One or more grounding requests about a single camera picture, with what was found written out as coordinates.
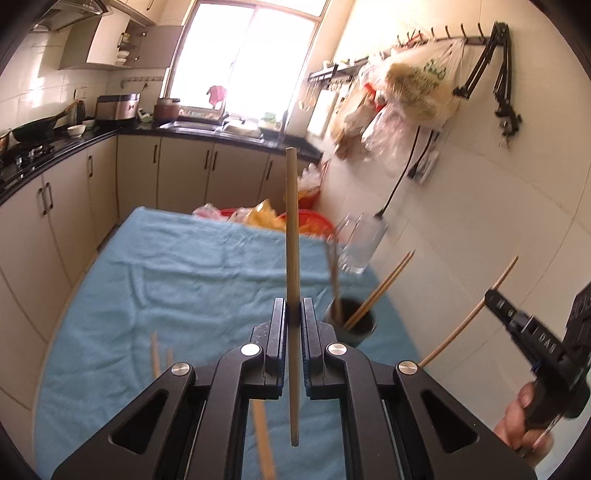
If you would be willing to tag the white bowl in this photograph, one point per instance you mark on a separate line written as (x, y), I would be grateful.
(76, 130)

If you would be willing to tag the steel sink with faucet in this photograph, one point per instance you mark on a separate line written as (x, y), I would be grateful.
(198, 127)

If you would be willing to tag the black wok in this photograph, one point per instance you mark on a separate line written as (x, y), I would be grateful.
(34, 130)

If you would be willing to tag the beige upper wall cabinets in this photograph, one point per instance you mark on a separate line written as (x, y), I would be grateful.
(138, 7)

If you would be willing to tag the kitchen window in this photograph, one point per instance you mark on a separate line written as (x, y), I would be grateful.
(258, 60)

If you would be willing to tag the black kitchen countertop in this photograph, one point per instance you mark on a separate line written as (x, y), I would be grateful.
(92, 141)

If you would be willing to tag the white printed plastic bag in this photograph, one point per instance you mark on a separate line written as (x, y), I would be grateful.
(415, 87)

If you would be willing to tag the dark grey utensil holder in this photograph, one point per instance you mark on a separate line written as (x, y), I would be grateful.
(355, 337)

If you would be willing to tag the white cutting board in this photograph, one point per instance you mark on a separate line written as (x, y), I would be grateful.
(323, 113)

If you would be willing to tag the tan wooden chopstick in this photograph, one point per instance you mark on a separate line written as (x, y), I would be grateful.
(155, 355)
(292, 230)
(450, 335)
(263, 438)

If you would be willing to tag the bunch of wooden chopsticks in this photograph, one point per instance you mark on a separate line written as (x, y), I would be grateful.
(378, 291)

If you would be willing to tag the clear glass cup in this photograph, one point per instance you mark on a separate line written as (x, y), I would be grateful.
(360, 244)

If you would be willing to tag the white power strip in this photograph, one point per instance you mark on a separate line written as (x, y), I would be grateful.
(427, 167)

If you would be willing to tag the person's right hand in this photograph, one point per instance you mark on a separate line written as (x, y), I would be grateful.
(512, 424)

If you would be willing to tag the pink cloth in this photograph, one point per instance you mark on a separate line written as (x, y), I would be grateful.
(216, 94)

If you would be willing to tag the brown clay pot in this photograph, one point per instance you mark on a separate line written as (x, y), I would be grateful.
(166, 111)

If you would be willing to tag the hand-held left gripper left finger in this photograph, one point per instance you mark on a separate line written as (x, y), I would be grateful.
(276, 332)

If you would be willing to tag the hanging steel ladle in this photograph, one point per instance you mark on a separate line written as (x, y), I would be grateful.
(304, 104)

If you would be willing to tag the steel range hood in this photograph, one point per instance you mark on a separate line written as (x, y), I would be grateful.
(69, 14)

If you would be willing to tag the wall hook rail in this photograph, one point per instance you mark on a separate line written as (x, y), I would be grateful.
(471, 40)

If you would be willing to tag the black wall rack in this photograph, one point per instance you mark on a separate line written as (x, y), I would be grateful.
(332, 71)

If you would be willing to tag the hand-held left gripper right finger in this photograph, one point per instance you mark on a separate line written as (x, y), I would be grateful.
(310, 332)

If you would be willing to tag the blue tablecloth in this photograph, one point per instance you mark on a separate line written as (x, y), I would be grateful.
(184, 286)

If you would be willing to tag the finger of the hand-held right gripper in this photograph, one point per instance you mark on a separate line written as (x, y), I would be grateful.
(501, 304)

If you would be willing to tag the orange clear plastic bag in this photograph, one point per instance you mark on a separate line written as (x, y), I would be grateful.
(309, 184)

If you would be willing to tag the steel electric kettle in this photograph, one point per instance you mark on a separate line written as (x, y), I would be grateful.
(81, 110)

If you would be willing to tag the yellow plastic bag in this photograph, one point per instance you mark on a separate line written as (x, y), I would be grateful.
(263, 216)

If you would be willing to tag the beige base cabinets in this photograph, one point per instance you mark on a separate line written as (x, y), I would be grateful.
(134, 175)

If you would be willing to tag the black gas stove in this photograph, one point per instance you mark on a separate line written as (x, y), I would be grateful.
(30, 154)

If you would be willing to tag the open wall cabinet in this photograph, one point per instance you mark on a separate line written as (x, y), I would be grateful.
(106, 46)

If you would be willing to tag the pink plastic bag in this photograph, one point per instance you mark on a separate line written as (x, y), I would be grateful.
(207, 212)

